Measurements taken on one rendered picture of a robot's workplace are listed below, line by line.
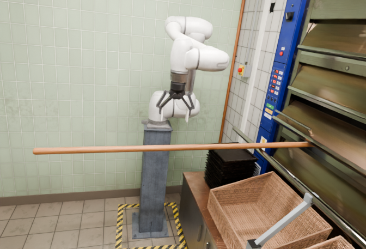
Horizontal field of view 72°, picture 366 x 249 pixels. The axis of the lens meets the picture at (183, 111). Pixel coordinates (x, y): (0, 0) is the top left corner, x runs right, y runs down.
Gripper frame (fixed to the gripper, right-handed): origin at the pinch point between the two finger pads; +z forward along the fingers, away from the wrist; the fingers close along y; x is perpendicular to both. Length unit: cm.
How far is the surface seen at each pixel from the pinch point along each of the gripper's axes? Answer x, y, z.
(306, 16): -29, -81, -61
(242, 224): 3, -52, 70
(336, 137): 21, -82, -2
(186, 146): 12.3, -5.5, 9.8
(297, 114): -11, -81, -2
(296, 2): -37, -78, -68
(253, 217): -2, -63, 70
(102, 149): 14.8, 34.7, 10.5
